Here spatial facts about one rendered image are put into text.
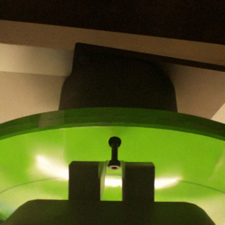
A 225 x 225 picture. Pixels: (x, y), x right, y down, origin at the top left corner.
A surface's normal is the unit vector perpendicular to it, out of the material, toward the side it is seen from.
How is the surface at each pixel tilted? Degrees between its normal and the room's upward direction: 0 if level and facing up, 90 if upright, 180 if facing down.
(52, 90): 0
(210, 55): 90
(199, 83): 0
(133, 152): 24
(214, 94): 0
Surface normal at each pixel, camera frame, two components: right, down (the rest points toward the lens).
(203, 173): 0.16, 0.58
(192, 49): 0.12, -0.55
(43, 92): -0.02, 0.83
